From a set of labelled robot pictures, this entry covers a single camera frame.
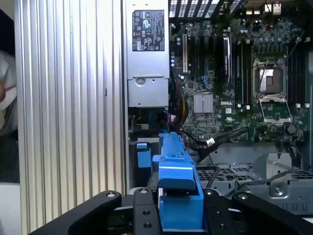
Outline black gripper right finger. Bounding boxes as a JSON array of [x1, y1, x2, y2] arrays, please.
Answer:
[[203, 188, 313, 235]]

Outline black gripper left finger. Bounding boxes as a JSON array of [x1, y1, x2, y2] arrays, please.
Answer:
[[29, 187, 161, 235]]

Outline hard disk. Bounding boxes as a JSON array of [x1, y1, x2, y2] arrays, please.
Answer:
[[152, 132, 205, 232]]

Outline black RAM slot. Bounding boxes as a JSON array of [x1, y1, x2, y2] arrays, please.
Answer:
[[303, 48, 310, 109], [244, 41, 251, 110], [294, 48, 301, 109], [235, 41, 242, 110]]

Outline black expansion slot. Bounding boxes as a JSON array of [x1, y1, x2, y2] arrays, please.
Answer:
[[189, 36, 197, 74]]

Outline white expansion slot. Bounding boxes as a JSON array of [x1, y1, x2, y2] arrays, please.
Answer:
[[181, 33, 189, 74]]

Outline silver metal drive cage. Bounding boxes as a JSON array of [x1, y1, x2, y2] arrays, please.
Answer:
[[195, 153, 313, 214]]

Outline black PC case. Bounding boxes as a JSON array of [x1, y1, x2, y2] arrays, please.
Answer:
[[121, 0, 313, 216]]

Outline green Dell motherboard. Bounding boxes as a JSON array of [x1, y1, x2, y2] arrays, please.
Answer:
[[169, 17, 309, 148]]

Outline metal socket cover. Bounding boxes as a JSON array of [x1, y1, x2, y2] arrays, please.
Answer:
[[258, 94, 293, 126]]

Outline small silver chipset heatsink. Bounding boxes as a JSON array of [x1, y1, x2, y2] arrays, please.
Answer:
[[193, 93, 214, 114]]

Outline CPU socket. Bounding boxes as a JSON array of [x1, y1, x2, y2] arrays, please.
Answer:
[[253, 58, 288, 99]]

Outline thin metal locking lever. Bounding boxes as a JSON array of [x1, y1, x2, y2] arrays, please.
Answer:
[[259, 61, 270, 85]]

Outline silver power supply unit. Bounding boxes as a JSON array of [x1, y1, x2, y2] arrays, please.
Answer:
[[126, 0, 170, 108]]

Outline person in white shirt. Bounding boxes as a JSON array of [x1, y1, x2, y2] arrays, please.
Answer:
[[0, 50, 19, 136]]

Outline thin gray wire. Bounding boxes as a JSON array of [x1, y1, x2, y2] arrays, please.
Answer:
[[224, 168, 294, 198]]

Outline black disk wire white label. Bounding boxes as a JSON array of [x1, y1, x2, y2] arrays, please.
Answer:
[[193, 126, 249, 164]]

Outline blue disk wire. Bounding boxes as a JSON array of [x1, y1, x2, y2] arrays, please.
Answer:
[[148, 108, 170, 128]]

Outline yellow and black wire bundle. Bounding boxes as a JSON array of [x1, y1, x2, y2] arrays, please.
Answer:
[[170, 96, 189, 129]]

